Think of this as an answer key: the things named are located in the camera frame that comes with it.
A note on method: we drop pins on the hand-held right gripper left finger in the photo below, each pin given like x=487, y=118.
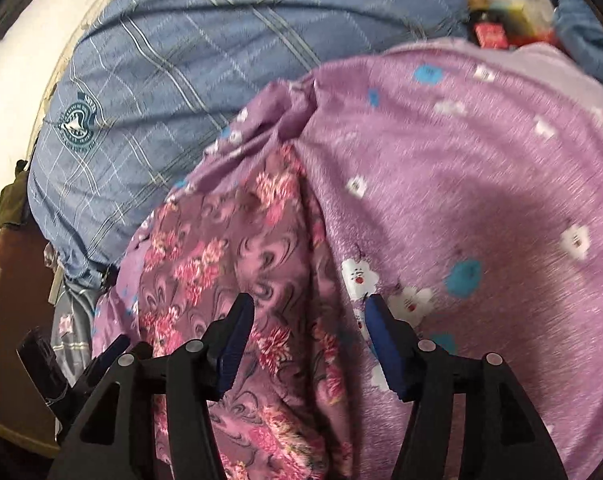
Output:
x=234, y=350

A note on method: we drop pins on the blue plaid bedsheet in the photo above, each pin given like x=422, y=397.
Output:
x=206, y=60

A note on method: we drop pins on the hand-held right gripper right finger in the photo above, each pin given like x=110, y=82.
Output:
x=386, y=355

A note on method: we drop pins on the purple flowered blanket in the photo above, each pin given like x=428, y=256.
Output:
x=481, y=185

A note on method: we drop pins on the grey star-print cloth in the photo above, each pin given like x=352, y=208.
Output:
x=73, y=330

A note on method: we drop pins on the plain blue cloth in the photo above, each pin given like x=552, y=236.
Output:
x=589, y=25

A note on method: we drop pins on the brown wooden furniture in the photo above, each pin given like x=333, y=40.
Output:
x=11, y=310

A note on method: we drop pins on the dark green cloth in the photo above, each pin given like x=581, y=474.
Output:
x=13, y=200

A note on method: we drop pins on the dark bottle with red label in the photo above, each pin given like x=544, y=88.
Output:
x=486, y=22

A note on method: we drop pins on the yellow box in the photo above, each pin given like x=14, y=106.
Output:
x=516, y=12

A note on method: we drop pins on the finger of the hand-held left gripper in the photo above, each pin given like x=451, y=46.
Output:
x=112, y=349

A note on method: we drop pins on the maroon floral garment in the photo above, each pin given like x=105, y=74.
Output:
x=221, y=260

